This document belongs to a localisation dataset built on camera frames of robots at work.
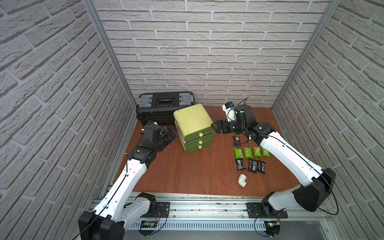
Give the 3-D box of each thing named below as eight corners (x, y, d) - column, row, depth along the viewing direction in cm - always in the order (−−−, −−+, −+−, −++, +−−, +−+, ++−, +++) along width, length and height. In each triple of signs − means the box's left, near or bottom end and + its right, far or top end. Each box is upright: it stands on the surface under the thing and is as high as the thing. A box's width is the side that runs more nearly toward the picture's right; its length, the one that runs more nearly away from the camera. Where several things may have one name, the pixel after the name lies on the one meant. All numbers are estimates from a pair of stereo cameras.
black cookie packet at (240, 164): (237, 169, 89) (238, 168, 87) (235, 160, 93) (236, 158, 91) (244, 169, 89) (245, 168, 87) (242, 160, 93) (243, 158, 91)
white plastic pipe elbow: (237, 185, 84) (238, 183, 81) (238, 174, 88) (239, 172, 85) (244, 187, 83) (246, 186, 81) (245, 176, 87) (247, 175, 84)
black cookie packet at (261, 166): (255, 171, 88) (256, 170, 87) (256, 161, 93) (257, 159, 91) (264, 174, 87) (265, 172, 86) (264, 163, 92) (265, 162, 90)
